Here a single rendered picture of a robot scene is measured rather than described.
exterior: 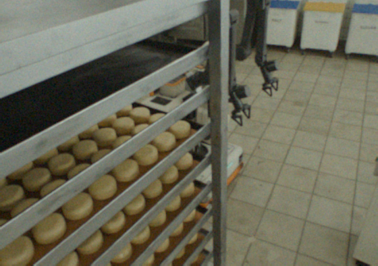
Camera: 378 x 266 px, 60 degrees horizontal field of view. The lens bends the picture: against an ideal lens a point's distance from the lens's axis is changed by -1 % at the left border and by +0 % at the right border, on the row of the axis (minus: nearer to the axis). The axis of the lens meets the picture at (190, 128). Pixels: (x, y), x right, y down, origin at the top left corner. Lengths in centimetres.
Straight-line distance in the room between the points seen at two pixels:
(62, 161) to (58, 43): 36
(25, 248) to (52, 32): 32
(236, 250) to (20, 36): 217
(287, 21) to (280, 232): 366
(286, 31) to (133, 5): 509
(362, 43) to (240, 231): 369
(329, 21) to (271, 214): 343
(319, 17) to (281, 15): 56
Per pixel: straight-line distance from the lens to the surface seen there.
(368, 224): 219
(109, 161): 54
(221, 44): 66
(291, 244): 248
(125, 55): 72
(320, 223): 266
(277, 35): 555
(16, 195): 67
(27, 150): 44
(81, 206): 60
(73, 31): 41
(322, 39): 546
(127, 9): 46
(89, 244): 66
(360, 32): 539
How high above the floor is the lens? 191
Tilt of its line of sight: 33 degrees down
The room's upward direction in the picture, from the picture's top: 3 degrees counter-clockwise
